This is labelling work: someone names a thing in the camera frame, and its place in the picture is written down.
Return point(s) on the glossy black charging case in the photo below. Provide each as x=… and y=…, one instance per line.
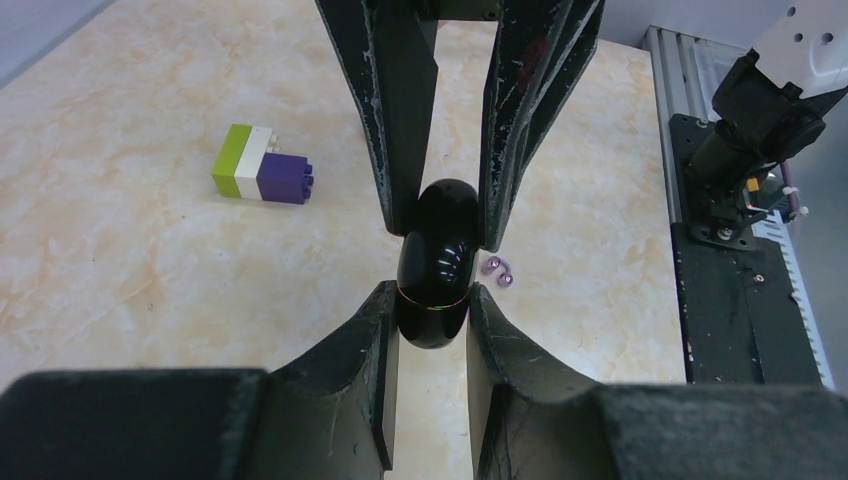
x=437, y=264

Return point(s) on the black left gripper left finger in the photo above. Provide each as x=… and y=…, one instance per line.
x=331, y=412

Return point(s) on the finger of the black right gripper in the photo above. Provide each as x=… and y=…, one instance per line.
x=541, y=50
x=386, y=53

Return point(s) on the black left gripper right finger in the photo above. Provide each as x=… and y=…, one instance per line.
x=531, y=416

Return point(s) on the purple earbud far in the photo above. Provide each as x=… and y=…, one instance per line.
x=495, y=265

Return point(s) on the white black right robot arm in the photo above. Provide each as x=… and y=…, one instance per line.
x=771, y=104

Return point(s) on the aluminium frame rail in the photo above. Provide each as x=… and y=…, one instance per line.
x=729, y=199

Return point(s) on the green white purple toy block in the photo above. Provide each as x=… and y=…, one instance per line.
x=250, y=165

